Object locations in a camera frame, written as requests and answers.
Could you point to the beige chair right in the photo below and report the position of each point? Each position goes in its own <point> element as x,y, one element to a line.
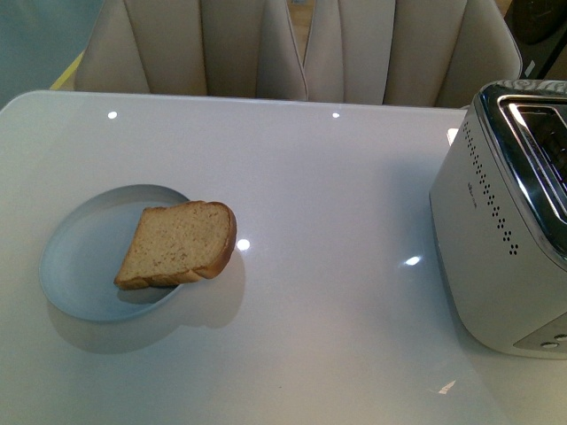
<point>410,53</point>

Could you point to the beige chair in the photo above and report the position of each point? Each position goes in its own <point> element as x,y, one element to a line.
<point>410,53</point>
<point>193,48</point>

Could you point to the slice of toast bread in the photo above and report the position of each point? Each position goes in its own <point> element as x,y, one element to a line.
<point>178,244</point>

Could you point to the beige chair left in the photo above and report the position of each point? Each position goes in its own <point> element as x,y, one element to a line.
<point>193,48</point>

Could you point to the dark cabinet in background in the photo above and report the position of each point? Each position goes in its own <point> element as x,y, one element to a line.
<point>539,31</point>

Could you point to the silver two-slot toaster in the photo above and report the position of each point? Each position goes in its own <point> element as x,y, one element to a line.
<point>498,206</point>

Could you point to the light blue round plate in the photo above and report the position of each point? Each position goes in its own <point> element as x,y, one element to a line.
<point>83,255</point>

